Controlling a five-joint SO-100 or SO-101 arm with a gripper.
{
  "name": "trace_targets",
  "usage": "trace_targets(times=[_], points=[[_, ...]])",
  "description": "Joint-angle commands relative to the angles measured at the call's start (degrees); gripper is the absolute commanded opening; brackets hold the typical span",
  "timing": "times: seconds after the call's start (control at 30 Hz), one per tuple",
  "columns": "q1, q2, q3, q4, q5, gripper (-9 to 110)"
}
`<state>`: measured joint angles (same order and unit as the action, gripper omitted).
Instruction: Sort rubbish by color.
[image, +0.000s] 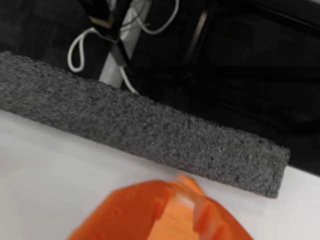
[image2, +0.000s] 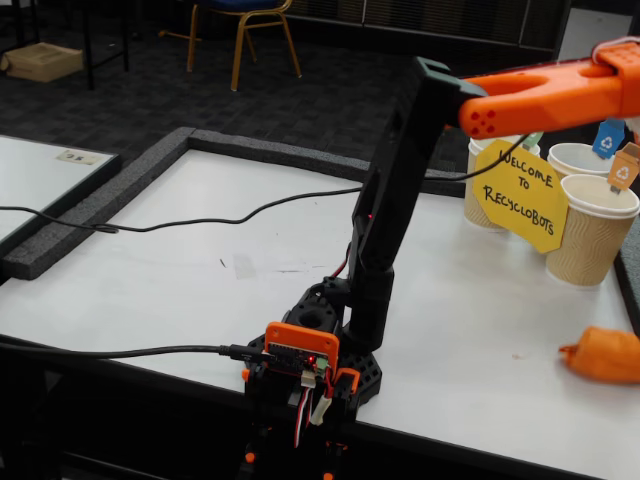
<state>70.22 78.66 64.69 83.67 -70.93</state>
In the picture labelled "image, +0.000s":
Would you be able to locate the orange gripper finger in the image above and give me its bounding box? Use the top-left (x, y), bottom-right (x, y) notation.
top-left (66, 179), bottom-right (176, 240)
top-left (176, 174), bottom-right (253, 240)

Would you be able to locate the dark grey foam strip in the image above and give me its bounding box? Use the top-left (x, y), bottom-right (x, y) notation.
top-left (0, 51), bottom-right (291, 198)

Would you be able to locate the white pole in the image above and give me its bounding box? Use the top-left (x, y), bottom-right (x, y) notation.
top-left (98, 0), bottom-right (151, 87)

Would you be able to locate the grey metal bar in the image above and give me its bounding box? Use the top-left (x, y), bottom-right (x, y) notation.
top-left (184, 9), bottom-right (208, 61)

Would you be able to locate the black strap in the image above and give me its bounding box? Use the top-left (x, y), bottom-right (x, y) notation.
top-left (87, 0), bottom-right (131, 67)

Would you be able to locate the thin white cable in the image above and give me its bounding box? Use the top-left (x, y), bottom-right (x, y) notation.
top-left (67, 0), bottom-right (181, 95)

